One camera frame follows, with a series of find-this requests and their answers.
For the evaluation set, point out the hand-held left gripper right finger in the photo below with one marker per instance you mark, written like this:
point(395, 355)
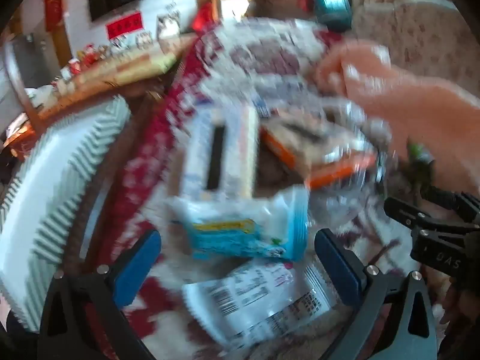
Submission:
point(339, 270)

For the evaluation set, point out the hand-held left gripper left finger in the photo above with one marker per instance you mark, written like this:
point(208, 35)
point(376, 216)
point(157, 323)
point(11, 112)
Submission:
point(138, 266)

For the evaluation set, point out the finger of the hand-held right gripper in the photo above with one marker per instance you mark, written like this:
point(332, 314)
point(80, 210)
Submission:
point(407, 210)

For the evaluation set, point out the white packet with barcode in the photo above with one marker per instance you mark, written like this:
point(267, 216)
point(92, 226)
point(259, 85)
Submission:
point(255, 300)

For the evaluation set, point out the blue and white snack packet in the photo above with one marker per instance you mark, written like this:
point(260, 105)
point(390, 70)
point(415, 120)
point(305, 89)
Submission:
point(240, 228)

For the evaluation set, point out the beige packet with orange edges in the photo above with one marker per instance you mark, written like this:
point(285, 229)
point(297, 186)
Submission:
point(300, 150)

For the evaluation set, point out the green striped white box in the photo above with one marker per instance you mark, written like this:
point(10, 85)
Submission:
point(48, 180)

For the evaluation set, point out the white packet with black window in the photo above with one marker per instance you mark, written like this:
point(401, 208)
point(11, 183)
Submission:
point(236, 150)

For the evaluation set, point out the red and white floral blanket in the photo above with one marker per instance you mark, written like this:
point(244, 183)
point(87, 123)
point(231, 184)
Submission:
point(150, 180)

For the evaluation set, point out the peach cloth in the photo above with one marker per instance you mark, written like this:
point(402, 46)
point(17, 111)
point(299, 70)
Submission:
point(420, 93)

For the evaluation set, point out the wooden dresser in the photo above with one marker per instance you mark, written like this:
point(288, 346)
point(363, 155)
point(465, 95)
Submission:
point(123, 67)

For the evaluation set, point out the red plush toy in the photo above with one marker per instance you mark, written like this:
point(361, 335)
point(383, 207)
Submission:
point(89, 54)

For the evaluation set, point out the teal bag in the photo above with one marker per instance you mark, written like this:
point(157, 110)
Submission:
point(332, 5)

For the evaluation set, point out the wooden shelf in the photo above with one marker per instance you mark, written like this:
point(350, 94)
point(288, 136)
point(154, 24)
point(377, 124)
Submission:
point(232, 2)

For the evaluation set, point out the red hanging decoration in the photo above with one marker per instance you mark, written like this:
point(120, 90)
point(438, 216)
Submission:
point(53, 3)

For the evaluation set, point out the small photo frame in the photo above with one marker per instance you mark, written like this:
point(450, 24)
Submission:
point(143, 39)

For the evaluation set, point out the red wall sign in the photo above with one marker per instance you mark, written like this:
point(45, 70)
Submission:
point(125, 26)

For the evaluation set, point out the large photo frame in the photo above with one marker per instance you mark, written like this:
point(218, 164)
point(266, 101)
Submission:
point(168, 22)

